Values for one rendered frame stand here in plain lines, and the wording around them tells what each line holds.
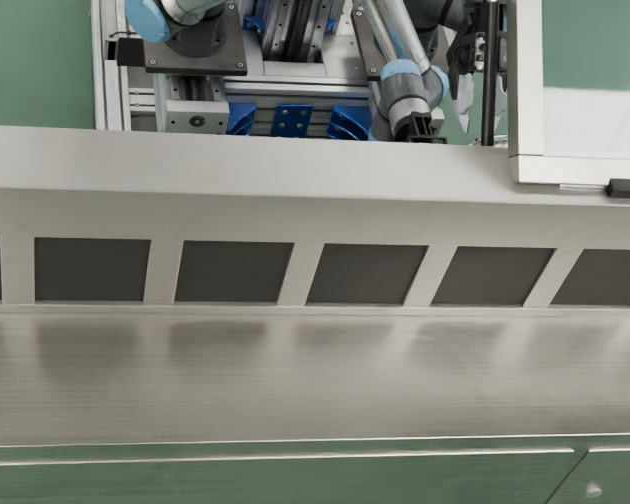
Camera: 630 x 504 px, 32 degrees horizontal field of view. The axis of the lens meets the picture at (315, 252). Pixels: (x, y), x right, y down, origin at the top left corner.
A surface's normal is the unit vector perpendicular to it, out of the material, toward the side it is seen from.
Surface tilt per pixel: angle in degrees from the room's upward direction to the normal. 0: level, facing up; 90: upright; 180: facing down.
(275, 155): 0
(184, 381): 0
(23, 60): 0
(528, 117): 33
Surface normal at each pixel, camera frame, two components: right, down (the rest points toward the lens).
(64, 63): 0.19, -0.60
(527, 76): 0.22, -0.07
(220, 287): 0.12, 0.80
